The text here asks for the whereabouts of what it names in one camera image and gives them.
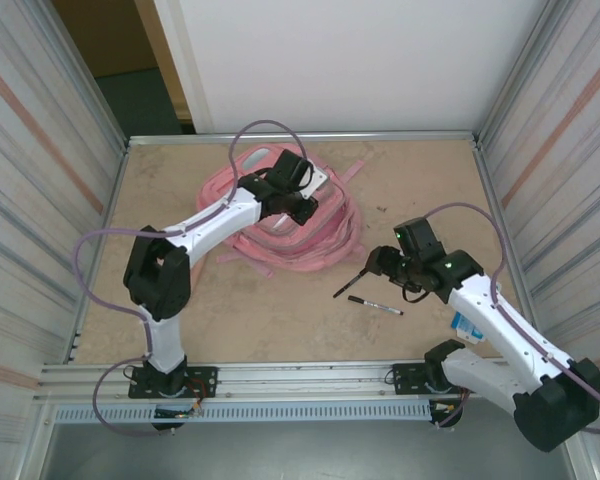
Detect long aluminium mounting rail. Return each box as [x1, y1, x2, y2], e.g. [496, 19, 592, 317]
[32, 355, 579, 404]

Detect short aluminium frame rail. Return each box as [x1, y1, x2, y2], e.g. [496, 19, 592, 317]
[124, 130, 481, 147]

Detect small wire connector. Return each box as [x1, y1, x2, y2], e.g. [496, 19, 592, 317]
[429, 399, 464, 417]

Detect blue white stationery package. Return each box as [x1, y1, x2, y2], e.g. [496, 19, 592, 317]
[452, 309, 487, 346]

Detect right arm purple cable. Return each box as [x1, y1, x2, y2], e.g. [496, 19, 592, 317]
[424, 201, 600, 434]

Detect pink school backpack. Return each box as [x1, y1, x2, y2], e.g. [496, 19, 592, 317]
[194, 142, 369, 281]

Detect black marker pen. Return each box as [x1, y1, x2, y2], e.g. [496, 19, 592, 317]
[333, 269, 369, 300]

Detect grey metal panel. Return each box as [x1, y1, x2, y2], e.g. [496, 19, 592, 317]
[39, 397, 581, 480]

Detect small circuit board with wires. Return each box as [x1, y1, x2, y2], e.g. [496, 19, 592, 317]
[153, 405, 205, 419]

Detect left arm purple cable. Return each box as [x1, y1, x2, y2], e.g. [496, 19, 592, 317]
[73, 119, 316, 441]

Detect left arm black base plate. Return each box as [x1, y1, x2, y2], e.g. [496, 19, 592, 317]
[128, 366, 219, 400]

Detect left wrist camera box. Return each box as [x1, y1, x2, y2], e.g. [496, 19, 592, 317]
[303, 167, 330, 202]

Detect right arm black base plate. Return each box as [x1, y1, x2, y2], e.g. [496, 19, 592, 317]
[390, 362, 484, 396]

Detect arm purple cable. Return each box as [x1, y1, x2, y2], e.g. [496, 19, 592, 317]
[73, 119, 316, 441]
[424, 201, 600, 434]

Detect aluminium side frame rail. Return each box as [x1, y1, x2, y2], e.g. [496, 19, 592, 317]
[69, 142, 131, 364]
[472, 139, 549, 357]

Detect grey slotted cable duct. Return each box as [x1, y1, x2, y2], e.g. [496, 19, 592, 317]
[53, 403, 434, 424]

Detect white door frame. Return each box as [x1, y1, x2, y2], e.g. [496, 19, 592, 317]
[152, 0, 215, 135]

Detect black marker white label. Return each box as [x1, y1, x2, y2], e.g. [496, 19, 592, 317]
[347, 295, 405, 317]

